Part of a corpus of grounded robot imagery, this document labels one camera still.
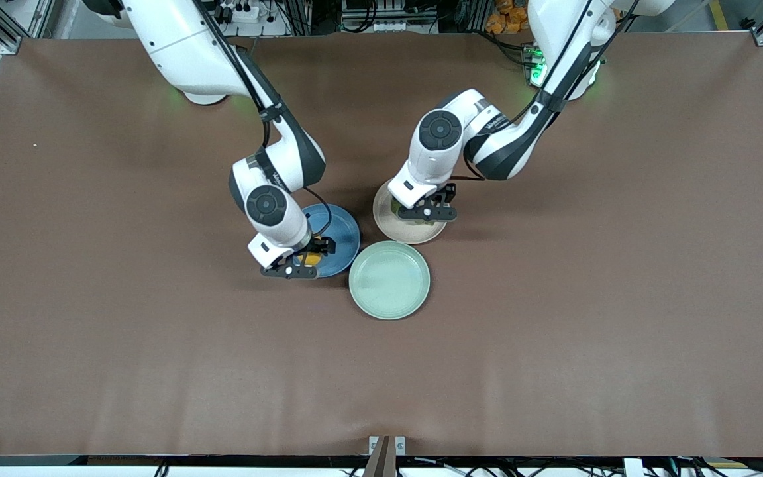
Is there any white electronics box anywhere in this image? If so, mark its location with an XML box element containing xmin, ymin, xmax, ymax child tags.
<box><xmin>342</xmin><ymin>0</ymin><xmax>415</xmax><ymax>32</ymax></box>

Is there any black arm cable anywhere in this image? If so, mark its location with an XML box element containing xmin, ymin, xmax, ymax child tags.
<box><xmin>458</xmin><ymin>0</ymin><xmax>640</xmax><ymax>183</ymax></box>
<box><xmin>193</xmin><ymin>0</ymin><xmax>333</xmax><ymax>256</ymax></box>

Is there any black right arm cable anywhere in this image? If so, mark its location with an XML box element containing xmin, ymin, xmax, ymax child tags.
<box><xmin>193</xmin><ymin>0</ymin><xmax>333</xmax><ymax>256</ymax></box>

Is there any bag of orange items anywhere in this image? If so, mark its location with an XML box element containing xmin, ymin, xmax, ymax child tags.
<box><xmin>485</xmin><ymin>0</ymin><xmax>532</xmax><ymax>35</ymax></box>

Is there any metal table edge bracket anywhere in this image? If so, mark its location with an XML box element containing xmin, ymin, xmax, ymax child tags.
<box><xmin>368</xmin><ymin>435</ymin><xmax>407</xmax><ymax>477</ymax></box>

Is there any brown table cover sheet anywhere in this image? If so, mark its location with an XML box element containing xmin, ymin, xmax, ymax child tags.
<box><xmin>0</xmin><ymin>33</ymin><xmax>763</xmax><ymax>458</ymax></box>

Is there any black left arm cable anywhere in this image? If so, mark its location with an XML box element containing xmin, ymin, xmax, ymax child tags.
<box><xmin>458</xmin><ymin>0</ymin><xmax>640</xmax><ymax>183</ymax></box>

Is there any light green plate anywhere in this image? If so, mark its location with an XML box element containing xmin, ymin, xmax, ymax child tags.
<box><xmin>348</xmin><ymin>240</ymin><xmax>431</xmax><ymax>321</ymax></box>

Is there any aluminium frame profile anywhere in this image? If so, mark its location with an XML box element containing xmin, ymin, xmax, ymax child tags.
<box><xmin>0</xmin><ymin>0</ymin><xmax>58</xmax><ymax>54</ymax></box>

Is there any white power strip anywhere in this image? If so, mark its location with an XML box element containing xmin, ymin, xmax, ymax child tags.
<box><xmin>213</xmin><ymin>0</ymin><xmax>266</xmax><ymax>23</ymax></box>

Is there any blue plate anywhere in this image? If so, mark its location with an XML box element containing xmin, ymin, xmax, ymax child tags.
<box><xmin>301</xmin><ymin>203</ymin><xmax>362</xmax><ymax>278</ymax></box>

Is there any pink plate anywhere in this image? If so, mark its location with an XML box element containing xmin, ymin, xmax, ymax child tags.
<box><xmin>372</xmin><ymin>179</ymin><xmax>452</xmax><ymax>245</ymax></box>

